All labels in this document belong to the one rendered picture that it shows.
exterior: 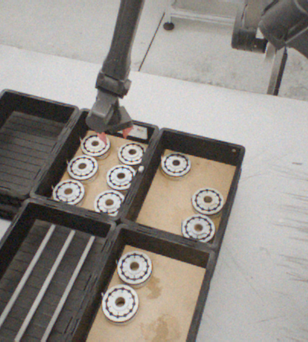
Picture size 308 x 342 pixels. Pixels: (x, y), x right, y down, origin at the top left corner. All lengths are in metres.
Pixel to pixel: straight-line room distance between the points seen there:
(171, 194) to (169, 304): 0.37
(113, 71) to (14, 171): 0.67
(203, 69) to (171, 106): 1.24
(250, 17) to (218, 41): 1.85
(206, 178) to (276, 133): 0.45
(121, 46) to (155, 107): 0.90
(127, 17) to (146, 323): 0.81
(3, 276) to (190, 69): 2.10
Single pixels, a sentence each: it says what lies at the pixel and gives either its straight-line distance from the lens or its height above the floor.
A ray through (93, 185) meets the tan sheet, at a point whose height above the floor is 0.83.
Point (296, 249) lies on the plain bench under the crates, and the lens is 1.70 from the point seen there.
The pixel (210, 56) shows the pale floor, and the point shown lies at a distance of 3.35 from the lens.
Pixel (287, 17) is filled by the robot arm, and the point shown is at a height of 1.58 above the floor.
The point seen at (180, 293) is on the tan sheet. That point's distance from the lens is 1.44.
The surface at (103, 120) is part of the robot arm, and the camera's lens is 1.24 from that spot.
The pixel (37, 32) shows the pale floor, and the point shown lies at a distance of 3.65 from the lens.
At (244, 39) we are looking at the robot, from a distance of 1.65.
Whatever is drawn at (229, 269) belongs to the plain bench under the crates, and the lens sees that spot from 1.63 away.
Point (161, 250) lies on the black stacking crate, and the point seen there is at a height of 0.86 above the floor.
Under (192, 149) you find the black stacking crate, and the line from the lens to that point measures 1.67.
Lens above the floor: 2.17
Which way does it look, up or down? 53 degrees down
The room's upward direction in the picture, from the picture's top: 3 degrees counter-clockwise
